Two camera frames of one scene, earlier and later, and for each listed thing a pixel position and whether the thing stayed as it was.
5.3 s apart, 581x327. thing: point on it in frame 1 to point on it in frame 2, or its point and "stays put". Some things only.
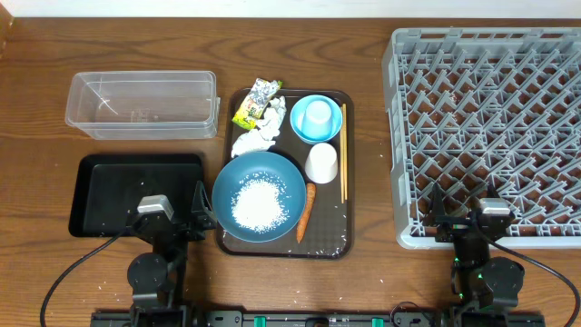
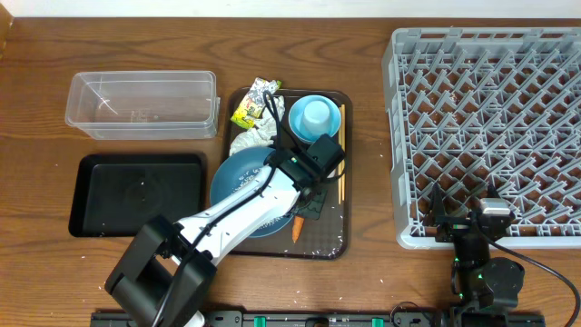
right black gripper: [454, 227] stays put
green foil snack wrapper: [253, 106] stays put
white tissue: [262, 137] stays put
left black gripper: [206, 222] to [317, 214]
